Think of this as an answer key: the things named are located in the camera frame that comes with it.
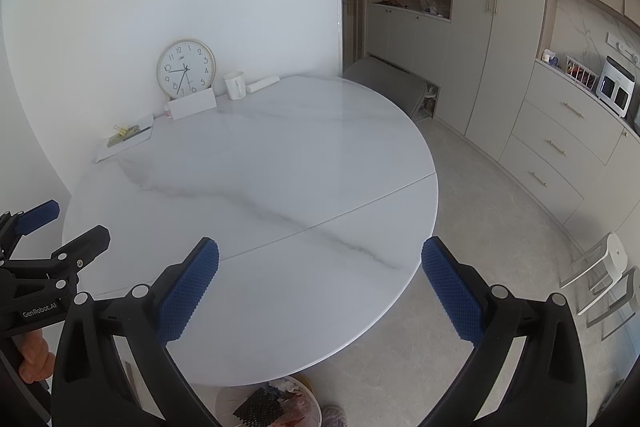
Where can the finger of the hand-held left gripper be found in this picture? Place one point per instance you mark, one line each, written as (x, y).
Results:
(42, 212)
(92, 242)

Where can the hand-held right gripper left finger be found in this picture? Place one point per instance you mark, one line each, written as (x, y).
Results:
(187, 292)

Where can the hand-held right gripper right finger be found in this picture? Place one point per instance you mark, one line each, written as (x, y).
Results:
(452, 292)

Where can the white plastic bin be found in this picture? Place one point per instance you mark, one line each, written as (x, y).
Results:
(225, 402)

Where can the black foam net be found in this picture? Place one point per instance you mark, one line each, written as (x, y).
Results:
(257, 407)

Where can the person's left hand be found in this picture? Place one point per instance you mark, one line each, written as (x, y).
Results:
(37, 357)

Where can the white tray with clips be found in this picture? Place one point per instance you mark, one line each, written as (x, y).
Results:
(135, 144)

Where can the olive metal clip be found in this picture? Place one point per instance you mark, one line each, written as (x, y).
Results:
(125, 136)

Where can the yellow binder clip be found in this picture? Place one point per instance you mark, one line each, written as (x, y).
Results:
(119, 129)

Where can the white stool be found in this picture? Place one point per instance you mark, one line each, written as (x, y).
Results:
(615, 252)

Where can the white cardboard box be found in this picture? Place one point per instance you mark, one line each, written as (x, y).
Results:
(192, 104)

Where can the purple fuzzy slipper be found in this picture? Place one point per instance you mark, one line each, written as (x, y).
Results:
(334, 417)

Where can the grey stool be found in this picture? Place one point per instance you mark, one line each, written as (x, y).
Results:
(631, 282)

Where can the beige drawer cabinet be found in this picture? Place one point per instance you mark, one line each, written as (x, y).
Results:
(560, 142)

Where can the white mug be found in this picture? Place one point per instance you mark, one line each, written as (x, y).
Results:
(234, 86)

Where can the grey chair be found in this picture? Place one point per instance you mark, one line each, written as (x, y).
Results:
(385, 84)

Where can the white paper roll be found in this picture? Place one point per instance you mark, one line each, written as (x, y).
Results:
(262, 84)

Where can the tall beige cabinet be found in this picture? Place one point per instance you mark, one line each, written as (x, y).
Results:
(500, 57)

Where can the small white jar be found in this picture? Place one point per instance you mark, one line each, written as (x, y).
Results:
(550, 58)

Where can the spice rack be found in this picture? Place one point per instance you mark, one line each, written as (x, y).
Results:
(581, 71)

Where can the white countertop oven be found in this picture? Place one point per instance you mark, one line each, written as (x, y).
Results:
(615, 87)

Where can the clear plastic bag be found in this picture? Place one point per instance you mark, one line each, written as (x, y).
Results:
(431, 2)

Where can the round white wall clock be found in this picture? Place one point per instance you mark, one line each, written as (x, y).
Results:
(186, 69)

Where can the white wall power rail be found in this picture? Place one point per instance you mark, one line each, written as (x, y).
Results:
(622, 47)

